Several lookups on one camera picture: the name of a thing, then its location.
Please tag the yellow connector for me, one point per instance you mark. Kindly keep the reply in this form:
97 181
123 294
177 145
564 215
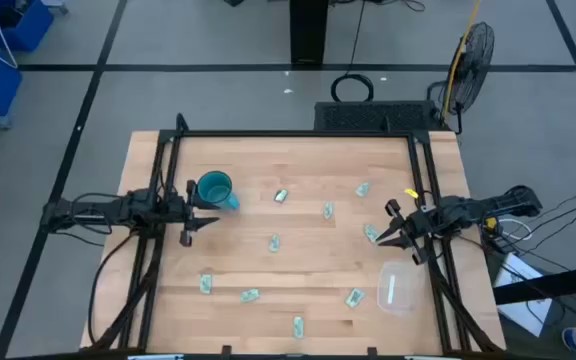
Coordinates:
490 223

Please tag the crumpled light blue cloth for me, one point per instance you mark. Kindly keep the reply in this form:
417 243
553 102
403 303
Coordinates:
328 210

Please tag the teal ceramic mug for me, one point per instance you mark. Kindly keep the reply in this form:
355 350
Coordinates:
215 189

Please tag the white flat box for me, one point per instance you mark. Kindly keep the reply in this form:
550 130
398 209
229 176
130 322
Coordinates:
523 295

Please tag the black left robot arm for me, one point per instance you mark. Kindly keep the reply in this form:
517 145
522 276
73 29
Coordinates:
93 210

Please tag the light blue cloth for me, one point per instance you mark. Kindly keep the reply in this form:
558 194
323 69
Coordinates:
274 243
328 210

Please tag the pale green sweetener packet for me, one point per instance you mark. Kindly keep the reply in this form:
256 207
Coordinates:
298 327
206 283
371 232
355 297
249 295
362 189

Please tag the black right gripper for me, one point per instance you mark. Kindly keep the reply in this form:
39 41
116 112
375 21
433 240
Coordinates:
423 222

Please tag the clear plastic container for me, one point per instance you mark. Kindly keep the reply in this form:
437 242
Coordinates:
400 290

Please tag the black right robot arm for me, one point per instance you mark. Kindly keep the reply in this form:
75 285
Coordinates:
493 205

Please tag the black horizontal bar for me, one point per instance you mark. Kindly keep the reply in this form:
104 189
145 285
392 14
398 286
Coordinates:
553 285

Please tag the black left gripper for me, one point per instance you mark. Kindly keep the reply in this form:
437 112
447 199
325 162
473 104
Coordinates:
188 220

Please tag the yellow tag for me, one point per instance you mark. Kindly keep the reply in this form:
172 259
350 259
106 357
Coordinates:
411 193

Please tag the black square post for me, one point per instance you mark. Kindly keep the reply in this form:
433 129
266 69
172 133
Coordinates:
309 30

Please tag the black perforated case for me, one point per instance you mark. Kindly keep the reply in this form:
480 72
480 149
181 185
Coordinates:
368 116

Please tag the black aluminium rig frame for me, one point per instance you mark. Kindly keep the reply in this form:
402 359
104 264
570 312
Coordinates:
288 133

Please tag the black floor fan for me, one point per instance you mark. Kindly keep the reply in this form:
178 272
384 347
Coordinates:
470 65

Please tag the black frame clamp foot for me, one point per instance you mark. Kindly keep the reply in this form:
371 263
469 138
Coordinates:
181 122
225 350
372 351

